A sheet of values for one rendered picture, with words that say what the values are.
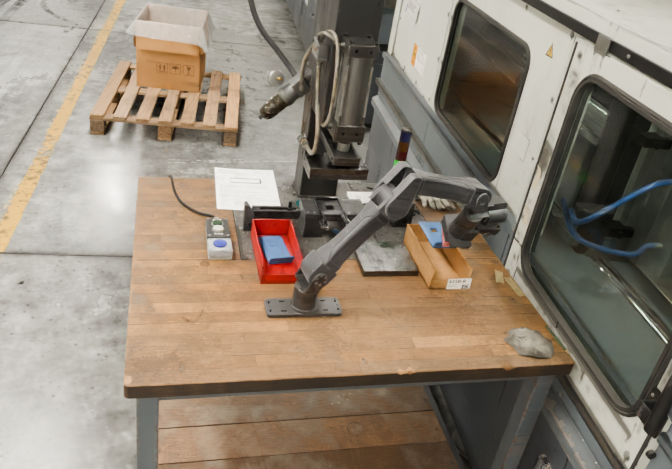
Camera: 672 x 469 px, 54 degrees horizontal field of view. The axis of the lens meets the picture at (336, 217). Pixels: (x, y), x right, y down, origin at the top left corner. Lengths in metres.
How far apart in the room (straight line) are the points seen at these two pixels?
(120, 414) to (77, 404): 0.17
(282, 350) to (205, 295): 0.28
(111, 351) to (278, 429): 0.92
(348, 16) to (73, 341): 1.84
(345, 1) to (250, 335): 0.93
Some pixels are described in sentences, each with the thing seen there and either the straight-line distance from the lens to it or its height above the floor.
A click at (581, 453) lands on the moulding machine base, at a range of 1.92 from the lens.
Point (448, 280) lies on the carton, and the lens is 1.94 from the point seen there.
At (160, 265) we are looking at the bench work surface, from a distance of 1.89.
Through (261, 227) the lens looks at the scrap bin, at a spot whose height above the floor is 0.93.
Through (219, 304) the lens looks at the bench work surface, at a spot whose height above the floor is 0.90.
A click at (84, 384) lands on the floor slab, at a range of 2.85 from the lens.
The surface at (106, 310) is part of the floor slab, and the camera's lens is 3.19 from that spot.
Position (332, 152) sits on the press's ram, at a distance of 1.95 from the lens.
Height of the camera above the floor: 1.98
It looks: 29 degrees down
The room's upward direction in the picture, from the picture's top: 9 degrees clockwise
